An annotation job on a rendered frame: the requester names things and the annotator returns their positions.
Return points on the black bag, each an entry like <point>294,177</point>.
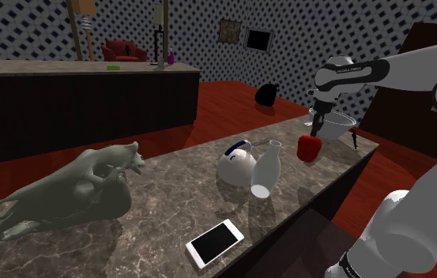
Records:
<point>266,95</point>

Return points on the red armchair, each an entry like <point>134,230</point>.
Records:
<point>123,52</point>

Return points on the small black figure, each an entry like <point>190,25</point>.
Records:
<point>354,139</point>

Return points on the wooden floor lamp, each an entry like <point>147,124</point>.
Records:
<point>86,27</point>

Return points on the grey metal utensil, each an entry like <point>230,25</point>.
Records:
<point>261,142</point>

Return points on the dark brown cabinet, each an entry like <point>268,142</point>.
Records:
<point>399,115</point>

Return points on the dark counter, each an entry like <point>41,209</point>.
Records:
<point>87,104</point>

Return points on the red bell pepper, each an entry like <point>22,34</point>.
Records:
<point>309,149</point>

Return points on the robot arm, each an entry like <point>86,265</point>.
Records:
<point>414,227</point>

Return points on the black framed wall picture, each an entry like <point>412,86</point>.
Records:
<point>259,40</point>

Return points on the clear glass bowl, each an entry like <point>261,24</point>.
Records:
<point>335,125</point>

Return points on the white smartphone with black screen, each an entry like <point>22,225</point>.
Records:
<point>215,242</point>

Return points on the brown wall picture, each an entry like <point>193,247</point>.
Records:
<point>229,31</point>

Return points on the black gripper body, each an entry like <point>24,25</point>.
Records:
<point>319,115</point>

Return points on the green animal skull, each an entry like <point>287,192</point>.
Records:
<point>68,192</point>

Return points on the white ceramic vase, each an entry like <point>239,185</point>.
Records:
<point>267,169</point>

